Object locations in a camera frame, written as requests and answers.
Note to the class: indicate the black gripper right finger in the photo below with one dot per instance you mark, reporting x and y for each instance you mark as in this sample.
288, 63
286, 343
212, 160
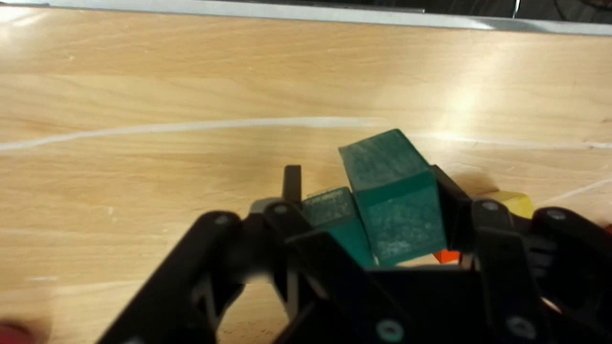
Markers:
541, 288

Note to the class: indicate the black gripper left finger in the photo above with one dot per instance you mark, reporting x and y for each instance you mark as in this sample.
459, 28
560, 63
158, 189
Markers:
210, 294

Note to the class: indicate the yellow wooden block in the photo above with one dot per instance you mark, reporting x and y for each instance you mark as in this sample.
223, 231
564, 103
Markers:
514, 204

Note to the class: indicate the orange wooden block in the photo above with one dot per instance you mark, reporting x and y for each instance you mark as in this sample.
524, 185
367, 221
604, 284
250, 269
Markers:
447, 257

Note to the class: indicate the large green wooden block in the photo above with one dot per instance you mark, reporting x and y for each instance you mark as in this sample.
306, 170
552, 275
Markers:
397, 204

